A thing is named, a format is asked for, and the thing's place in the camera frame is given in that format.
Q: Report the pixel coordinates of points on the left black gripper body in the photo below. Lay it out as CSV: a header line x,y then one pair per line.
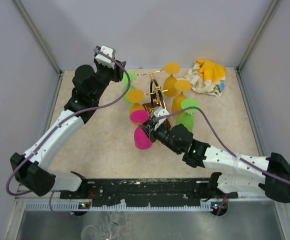
x,y
104,75

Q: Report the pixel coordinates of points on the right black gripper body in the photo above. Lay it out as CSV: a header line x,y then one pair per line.
x,y
163,135

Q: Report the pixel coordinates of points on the green plastic wine glass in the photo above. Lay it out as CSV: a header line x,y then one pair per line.
x,y
186,118
132,77

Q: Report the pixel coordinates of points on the pink plastic wine glass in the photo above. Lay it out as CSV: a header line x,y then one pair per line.
x,y
141,140

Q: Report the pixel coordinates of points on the gold wire wine glass rack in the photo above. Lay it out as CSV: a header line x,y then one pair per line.
x,y
156,91

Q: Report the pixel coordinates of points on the orange plastic wine glass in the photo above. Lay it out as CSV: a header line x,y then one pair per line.
x,y
135,96
181,86
169,89

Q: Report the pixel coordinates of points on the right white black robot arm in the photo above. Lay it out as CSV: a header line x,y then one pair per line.
x,y
268,175

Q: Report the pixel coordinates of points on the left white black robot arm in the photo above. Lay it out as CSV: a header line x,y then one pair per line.
x,y
31,168

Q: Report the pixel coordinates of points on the clear wine glass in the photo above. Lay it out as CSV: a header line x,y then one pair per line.
x,y
104,230

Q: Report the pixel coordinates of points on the yellow patterned cloth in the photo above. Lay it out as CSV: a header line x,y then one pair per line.
x,y
207,78

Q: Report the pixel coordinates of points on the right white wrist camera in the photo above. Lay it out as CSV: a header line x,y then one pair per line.
x,y
159,116

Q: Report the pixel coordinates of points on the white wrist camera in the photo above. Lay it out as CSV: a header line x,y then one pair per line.
x,y
159,116
103,57

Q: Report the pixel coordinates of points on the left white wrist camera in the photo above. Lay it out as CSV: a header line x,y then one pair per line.
x,y
103,57

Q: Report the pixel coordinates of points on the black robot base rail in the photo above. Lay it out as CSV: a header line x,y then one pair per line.
x,y
147,194

